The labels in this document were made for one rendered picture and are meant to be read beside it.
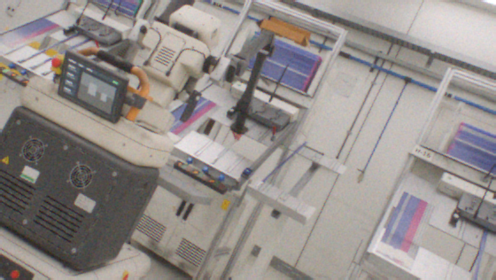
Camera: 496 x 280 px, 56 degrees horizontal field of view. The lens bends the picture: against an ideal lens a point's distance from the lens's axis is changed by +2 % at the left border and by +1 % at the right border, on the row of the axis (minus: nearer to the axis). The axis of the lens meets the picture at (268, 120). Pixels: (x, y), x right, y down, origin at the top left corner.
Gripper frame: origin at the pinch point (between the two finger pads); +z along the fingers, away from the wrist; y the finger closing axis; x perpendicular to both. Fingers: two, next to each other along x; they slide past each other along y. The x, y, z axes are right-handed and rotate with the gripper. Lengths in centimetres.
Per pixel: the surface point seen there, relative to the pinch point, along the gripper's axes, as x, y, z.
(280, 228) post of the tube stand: 33, -52, 13
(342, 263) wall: -99, -80, 153
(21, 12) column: -106, 335, 68
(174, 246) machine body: 41, 8, 66
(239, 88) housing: -37.7, 24.2, -9.9
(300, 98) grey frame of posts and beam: -47, -17, -17
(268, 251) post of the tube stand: 42, -52, 23
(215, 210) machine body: 21.0, -5.6, 41.0
